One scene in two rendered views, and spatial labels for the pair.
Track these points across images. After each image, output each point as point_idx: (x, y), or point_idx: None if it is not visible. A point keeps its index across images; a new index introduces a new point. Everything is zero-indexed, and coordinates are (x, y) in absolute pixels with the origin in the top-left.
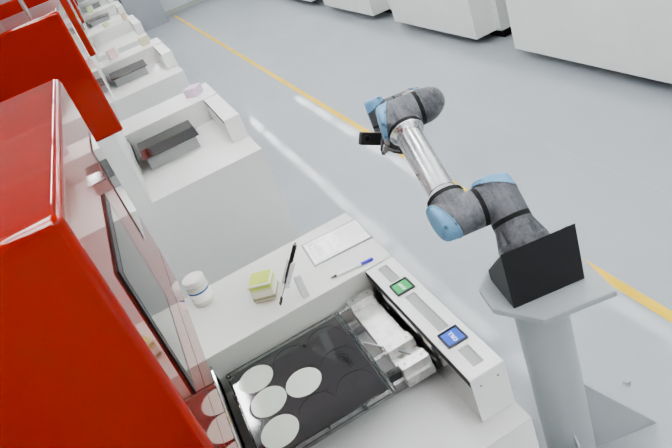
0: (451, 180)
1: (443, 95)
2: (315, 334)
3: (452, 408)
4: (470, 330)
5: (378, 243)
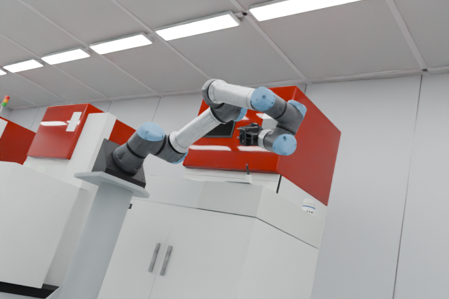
0: (177, 132)
1: (204, 84)
2: None
3: None
4: (149, 175)
5: (218, 181)
